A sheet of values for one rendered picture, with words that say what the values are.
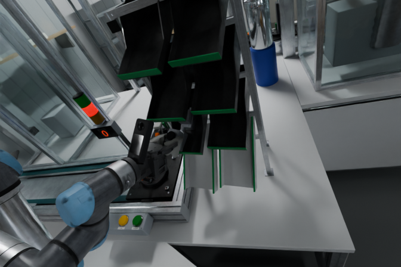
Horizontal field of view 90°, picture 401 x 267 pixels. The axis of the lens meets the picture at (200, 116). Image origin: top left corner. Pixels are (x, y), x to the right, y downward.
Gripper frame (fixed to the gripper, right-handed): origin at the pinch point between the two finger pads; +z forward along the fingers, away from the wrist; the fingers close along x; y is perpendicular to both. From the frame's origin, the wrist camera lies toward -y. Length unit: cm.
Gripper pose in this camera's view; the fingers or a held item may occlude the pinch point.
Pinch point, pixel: (173, 135)
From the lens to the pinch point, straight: 68.1
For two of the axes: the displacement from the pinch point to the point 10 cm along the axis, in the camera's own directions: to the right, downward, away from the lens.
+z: 5.0, -3.0, 8.1
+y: 0.4, 9.5, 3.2
